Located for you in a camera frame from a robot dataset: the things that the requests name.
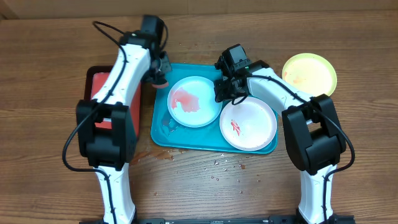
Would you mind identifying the dark red water tray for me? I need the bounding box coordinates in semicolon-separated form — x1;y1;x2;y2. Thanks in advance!
84;65;141;138

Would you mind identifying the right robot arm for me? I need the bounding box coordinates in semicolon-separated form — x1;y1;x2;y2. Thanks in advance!
215;44;351;223

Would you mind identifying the white plate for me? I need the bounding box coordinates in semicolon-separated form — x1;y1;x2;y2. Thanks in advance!
220;97;277;152

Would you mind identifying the blue plastic tray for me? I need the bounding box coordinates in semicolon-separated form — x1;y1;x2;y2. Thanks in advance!
150;63;278;154

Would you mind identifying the light blue rimmed plate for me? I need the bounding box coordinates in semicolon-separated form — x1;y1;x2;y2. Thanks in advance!
167;76;223;128

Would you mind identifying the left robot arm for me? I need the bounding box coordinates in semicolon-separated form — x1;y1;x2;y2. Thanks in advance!
70;15;171;223

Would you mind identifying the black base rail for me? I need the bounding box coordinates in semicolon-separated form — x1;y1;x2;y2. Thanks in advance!
79;214;356;224

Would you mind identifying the green rimmed plate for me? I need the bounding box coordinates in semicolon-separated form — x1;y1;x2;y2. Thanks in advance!
282;53;337;96

